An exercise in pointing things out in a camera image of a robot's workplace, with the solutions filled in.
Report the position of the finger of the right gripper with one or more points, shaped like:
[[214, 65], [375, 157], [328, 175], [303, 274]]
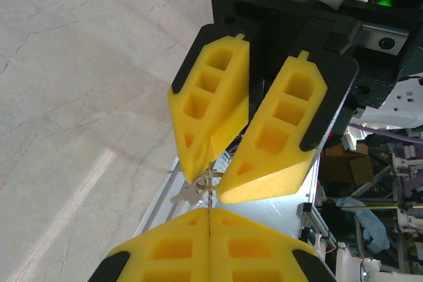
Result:
[[231, 97], [264, 183]]

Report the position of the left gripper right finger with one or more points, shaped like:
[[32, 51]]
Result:
[[251, 255]]

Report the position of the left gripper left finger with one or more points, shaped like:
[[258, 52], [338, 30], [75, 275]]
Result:
[[172, 255]]

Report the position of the silver key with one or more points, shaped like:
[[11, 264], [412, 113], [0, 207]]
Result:
[[188, 194]]

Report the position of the aluminium extrusion with black cap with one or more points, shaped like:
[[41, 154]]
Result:
[[317, 226]]

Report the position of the cardboard box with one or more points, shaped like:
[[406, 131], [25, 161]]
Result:
[[360, 169]]

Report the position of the blue cloth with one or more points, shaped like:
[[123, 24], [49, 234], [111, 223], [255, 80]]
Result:
[[370, 222]]

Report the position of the white machine part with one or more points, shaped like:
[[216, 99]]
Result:
[[380, 265]]

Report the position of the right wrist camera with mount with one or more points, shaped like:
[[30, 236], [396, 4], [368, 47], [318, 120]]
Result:
[[385, 42]]

